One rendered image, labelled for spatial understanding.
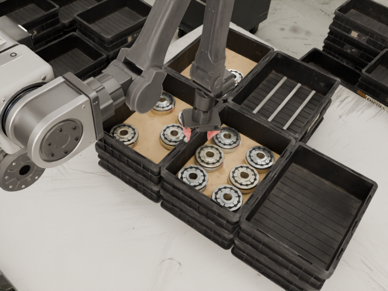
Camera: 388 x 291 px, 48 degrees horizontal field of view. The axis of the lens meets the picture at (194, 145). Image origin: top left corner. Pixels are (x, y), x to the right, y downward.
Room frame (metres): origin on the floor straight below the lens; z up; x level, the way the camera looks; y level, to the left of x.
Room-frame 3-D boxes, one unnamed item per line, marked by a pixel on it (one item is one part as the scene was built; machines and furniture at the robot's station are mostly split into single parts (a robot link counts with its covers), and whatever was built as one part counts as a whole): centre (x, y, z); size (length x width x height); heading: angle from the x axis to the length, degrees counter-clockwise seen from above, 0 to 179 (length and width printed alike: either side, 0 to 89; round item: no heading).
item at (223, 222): (0.91, -0.13, 0.87); 0.40 x 0.30 x 0.11; 150
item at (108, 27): (2.13, 0.52, 0.37); 0.40 x 0.30 x 0.45; 143
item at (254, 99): (1.26, -0.33, 0.87); 0.40 x 0.30 x 0.11; 150
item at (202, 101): (0.86, -0.02, 1.23); 0.07 x 0.06 x 0.07; 142
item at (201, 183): (0.85, -0.01, 0.86); 0.10 x 0.10 x 0.01
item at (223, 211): (0.91, -0.13, 0.92); 0.40 x 0.30 x 0.02; 150
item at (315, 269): (0.76, -0.38, 0.92); 0.40 x 0.30 x 0.02; 150
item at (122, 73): (0.65, 0.15, 1.43); 0.10 x 0.05 x 0.09; 142
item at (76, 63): (1.81, 0.77, 0.31); 0.40 x 0.30 x 0.34; 142
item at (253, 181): (0.88, -0.18, 0.86); 0.10 x 0.10 x 0.01
